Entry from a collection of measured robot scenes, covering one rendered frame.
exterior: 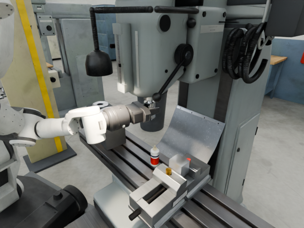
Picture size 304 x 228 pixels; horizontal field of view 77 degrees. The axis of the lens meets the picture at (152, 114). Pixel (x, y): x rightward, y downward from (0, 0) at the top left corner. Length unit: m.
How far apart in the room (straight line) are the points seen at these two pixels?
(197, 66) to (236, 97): 0.32
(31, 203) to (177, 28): 1.26
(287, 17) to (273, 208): 1.83
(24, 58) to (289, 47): 4.44
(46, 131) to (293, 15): 0.83
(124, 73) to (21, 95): 1.83
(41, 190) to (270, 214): 1.87
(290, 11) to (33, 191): 1.55
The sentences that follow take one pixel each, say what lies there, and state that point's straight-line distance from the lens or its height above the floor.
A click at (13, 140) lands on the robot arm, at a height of 1.20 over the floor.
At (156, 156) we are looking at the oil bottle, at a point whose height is 1.00.
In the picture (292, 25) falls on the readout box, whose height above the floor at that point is 1.55.
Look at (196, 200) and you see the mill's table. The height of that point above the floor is 0.93.
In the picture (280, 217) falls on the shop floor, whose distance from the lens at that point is 2.21.
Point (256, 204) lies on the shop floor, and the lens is 2.21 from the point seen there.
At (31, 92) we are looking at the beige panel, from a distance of 2.37.
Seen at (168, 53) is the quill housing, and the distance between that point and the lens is 0.63.
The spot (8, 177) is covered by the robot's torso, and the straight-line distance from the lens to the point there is 1.28.
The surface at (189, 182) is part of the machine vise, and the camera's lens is 0.78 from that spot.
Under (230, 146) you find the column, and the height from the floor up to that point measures 0.95.
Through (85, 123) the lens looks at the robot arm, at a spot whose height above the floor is 1.25.
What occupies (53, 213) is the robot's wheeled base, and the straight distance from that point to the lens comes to 1.32.
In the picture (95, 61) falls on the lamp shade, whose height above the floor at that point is 1.46.
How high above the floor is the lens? 1.56
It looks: 27 degrees down
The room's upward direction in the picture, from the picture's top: straight up
